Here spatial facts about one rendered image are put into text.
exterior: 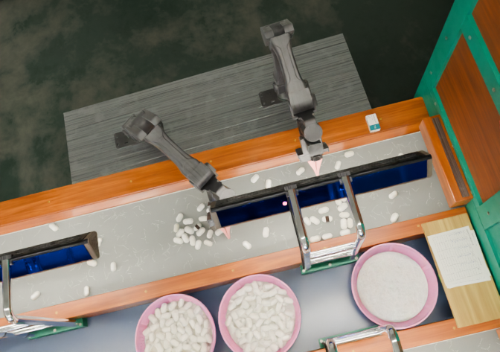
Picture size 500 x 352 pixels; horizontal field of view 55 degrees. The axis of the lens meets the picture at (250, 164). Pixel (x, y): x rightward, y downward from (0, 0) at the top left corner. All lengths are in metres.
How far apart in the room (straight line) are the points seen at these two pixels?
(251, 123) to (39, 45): 1.79
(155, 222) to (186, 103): 0.51
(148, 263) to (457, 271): 1.02
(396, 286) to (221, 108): 0.93
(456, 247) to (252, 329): 0.70
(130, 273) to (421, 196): 1.03
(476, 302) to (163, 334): 0.99
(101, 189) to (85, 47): 1.49
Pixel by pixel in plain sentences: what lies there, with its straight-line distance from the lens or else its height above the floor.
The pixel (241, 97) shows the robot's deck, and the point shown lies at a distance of 1.96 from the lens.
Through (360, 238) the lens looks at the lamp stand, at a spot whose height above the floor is 1.09.
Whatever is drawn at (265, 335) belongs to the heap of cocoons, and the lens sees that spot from 1.66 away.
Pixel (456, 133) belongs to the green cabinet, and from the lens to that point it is 1.69.
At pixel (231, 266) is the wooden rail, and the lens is 1.66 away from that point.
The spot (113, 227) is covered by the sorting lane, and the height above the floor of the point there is 0.74.
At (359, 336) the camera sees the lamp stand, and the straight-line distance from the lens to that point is 1.42.
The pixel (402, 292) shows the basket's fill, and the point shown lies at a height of 0.74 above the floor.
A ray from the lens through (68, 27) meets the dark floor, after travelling 3.32.
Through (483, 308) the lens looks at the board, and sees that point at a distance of 1.69.
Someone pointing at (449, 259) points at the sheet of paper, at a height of 0.78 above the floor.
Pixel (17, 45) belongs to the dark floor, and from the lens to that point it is 3.42.
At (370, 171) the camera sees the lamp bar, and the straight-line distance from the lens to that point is 1.35.
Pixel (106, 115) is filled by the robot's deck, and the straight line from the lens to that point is 2.08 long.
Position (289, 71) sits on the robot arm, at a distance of 1.52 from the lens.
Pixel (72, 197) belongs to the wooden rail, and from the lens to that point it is 1.89.
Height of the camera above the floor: 2.38
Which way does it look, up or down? 69 degrees down
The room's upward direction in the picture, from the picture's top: 20 degrees counter-clockwise
